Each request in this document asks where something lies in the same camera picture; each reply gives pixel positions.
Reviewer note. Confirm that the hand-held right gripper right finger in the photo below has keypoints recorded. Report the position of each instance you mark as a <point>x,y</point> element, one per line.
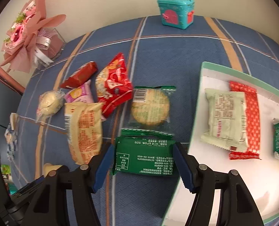
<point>183,167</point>

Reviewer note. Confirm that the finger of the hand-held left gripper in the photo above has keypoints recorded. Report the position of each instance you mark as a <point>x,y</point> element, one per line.
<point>21,202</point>
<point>35,182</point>

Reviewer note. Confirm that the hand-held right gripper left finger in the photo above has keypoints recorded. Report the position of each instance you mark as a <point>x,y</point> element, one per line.
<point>104,167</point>

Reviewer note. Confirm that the cream cone-shaped pastry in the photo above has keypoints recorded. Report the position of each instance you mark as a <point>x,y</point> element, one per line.
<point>51,168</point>

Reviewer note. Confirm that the dark green snack packet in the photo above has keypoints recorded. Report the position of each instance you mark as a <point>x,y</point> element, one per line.
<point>144,155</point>

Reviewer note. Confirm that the orange print bread packet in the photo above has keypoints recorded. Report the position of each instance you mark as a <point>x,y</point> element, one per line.
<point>83,131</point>

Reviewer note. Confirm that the pale green snack packet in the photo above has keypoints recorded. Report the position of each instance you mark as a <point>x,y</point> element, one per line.
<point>224,120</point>

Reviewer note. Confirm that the round cookie clear packet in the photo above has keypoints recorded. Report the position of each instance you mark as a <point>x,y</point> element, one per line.
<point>151,106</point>

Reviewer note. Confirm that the pink snack packet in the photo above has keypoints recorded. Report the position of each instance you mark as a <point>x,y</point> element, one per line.
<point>79,94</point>

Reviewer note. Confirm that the white tray box teal rim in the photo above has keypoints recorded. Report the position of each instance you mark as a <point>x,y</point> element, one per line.
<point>259,181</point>

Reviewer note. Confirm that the cream pastry clear wrap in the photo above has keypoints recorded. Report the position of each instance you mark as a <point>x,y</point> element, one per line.
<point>48,103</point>

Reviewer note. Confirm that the red printed snack bag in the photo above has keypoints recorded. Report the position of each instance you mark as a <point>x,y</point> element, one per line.
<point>113,87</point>

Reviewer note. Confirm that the red patterned packet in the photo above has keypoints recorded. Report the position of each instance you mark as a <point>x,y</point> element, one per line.
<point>251,113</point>

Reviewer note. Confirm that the dark red snack packet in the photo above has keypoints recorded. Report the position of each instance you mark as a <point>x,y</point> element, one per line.
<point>79,75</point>

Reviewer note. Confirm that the green printed item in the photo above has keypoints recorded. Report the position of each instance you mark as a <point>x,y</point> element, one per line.
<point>6,170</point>

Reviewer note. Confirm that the blue white crumpled wrapper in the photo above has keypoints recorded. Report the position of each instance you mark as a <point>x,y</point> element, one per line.
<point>11,134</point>

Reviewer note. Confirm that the dark cabinet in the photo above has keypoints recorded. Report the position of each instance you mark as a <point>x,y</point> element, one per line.
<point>0,103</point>

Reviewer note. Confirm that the clear box with ribbon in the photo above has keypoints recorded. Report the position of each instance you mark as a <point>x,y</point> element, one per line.
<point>54,44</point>

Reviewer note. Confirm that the pink flower bouquet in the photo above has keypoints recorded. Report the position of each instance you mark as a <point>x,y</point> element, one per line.
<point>24,35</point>

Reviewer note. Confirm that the teal toy chest box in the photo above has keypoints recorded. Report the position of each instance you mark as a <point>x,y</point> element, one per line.
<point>174,14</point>

